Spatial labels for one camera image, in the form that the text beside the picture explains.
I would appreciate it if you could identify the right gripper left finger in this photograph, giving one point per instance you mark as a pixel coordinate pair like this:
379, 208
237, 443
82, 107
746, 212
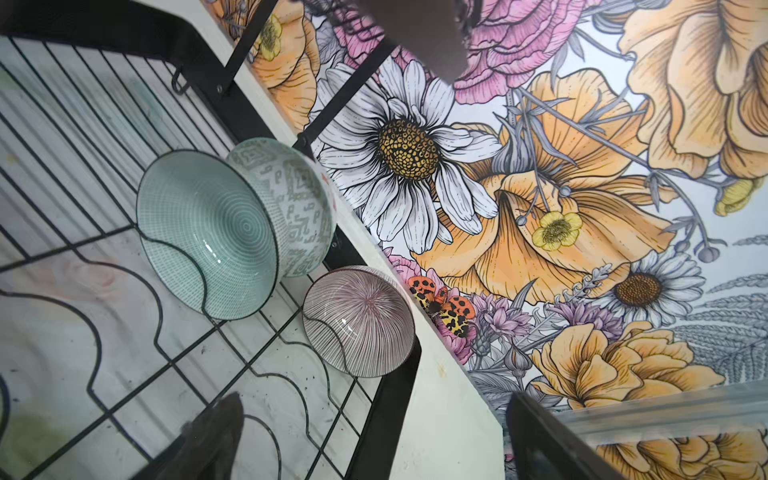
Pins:
206, 447

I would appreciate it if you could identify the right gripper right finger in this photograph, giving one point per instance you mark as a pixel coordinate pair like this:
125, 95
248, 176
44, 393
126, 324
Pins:
545, 448

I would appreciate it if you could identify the pink striped bowl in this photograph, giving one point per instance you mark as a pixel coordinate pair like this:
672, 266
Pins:
359, 321

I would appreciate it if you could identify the teal concentric pattern bowl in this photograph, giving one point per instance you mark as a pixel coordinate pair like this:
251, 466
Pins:
207, 234

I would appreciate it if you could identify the green geometric pattern bowl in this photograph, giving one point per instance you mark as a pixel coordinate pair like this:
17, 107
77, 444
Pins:
298, 199

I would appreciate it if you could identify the black wire dish rack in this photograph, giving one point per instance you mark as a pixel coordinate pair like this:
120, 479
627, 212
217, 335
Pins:
102, 367

